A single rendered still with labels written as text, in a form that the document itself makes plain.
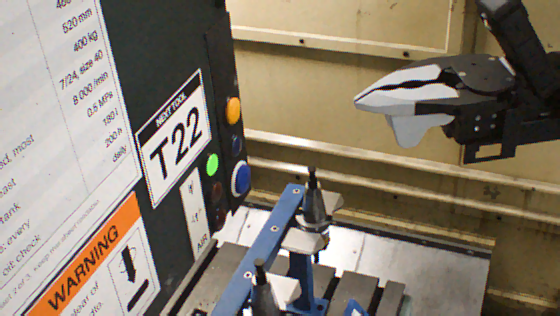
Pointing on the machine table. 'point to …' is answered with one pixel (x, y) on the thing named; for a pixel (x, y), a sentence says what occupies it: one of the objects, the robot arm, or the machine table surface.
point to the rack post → (308, 305)
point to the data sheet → (56, 140)
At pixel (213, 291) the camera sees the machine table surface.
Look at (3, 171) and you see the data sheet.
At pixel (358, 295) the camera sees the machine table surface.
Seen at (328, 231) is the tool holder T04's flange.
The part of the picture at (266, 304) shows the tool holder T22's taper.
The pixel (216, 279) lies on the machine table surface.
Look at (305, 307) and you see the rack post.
